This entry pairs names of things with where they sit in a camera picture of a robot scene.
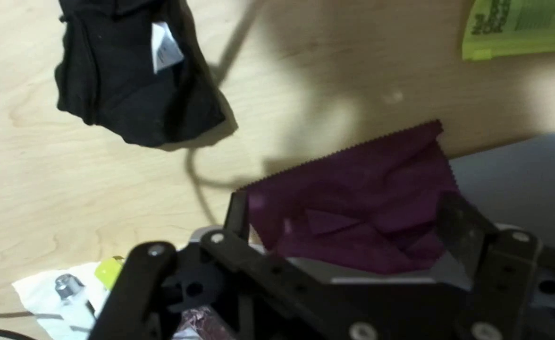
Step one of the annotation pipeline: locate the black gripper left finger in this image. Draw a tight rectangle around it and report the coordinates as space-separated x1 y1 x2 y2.
91 186 274 340

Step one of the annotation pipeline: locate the black folded cloth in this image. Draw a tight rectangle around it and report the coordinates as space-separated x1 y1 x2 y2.
53 0 238 148

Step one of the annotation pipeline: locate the maroon cloth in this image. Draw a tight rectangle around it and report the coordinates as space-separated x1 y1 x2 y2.
246 118 463 275

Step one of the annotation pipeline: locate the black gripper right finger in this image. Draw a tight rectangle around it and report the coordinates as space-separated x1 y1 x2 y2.
436 190 544 340

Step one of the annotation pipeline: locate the green snack packet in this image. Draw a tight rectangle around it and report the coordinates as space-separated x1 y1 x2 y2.
459 0 555 62

